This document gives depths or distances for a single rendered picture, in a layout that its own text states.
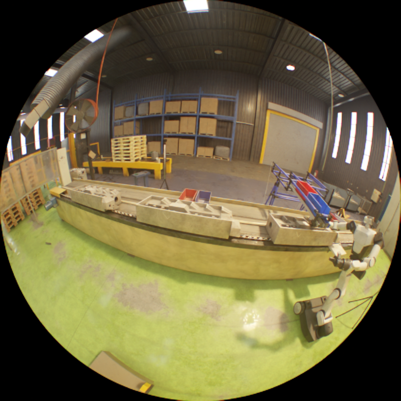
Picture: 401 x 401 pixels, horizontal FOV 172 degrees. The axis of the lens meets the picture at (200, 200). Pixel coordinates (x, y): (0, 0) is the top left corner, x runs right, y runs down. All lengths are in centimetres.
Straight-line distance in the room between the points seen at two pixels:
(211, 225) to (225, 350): 143
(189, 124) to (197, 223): 933
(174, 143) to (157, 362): 1077
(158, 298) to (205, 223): 115
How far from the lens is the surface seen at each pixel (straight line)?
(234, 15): 924
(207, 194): 197
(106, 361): 173
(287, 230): 144
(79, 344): 216
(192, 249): 149
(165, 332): 172
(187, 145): 1024
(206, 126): 996
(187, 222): 126
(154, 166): 497
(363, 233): 167
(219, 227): 124
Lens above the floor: 170
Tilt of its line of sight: 28 degrees down
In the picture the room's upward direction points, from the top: 5 degrees clockwise
